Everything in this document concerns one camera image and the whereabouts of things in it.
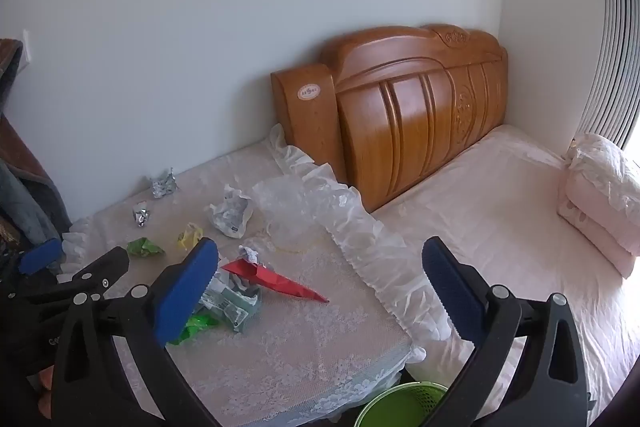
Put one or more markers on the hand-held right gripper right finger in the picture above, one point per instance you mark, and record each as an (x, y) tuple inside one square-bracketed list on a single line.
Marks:
[(450, 292)]

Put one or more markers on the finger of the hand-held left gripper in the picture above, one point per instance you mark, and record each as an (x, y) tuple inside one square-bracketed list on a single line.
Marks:
[(97, 271), (40, 256)]

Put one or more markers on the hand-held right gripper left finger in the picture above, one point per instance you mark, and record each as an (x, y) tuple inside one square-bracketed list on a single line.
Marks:
[(186, 292)]

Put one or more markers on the white green wipes packet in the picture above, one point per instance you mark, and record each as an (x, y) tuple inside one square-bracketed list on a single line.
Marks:
[(237, 307)]

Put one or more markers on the green mesh bin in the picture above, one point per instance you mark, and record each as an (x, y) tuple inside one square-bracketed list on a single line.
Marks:
[(395, 407)]

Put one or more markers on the person's left hand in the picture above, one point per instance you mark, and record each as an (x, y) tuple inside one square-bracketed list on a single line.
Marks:
[(45, 379)]

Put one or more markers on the bright green wrapper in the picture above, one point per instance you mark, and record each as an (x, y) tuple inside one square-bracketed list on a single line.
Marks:
[(200, 322)]

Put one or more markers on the black shiny jacket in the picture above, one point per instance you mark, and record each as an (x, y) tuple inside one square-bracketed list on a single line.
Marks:
[(6, 234)]

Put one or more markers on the dark green wrapper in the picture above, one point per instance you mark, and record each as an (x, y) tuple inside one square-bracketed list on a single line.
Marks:
[(145, 248)]

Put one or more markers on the yellow wrapper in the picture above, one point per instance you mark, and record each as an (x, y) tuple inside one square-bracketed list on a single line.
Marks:
[(189, 237)]

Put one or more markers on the small silver foil wrapper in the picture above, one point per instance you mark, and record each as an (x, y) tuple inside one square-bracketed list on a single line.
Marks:
[(141, 213)]

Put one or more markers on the red paper cone wrapper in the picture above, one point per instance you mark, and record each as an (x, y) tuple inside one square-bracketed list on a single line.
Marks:
[(270, 282)]

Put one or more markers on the crumpled white packet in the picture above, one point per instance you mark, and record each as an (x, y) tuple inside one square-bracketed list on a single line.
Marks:
[(232, 212)]

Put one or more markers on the pink bed sheet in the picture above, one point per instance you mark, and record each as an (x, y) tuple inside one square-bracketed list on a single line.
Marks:
[(500, 207)]

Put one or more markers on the large silver foil wrapper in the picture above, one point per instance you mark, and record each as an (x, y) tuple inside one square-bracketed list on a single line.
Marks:
[(162, 184)]

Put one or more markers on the brown blanket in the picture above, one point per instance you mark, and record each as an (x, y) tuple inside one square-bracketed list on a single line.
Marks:
[(22, 147)]

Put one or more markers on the clear plastic cup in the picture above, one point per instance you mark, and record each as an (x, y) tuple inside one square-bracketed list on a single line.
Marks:
[(290, 234)]

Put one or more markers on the clear plastic film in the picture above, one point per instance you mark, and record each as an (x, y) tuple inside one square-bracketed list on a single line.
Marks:
[(295, 202)]

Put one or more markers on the folded pink quilt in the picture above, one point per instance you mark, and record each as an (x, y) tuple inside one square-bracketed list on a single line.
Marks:
[(600, 202)]

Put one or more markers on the carved wooden headboard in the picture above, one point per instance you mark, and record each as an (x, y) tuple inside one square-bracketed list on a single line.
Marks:
[(400, 122)]

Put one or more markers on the grey striped window blind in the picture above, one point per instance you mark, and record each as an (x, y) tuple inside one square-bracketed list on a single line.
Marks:
[(615, 57)]

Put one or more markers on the white wall socket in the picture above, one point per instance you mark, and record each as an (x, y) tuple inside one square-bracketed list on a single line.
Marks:
[(27, 49)]

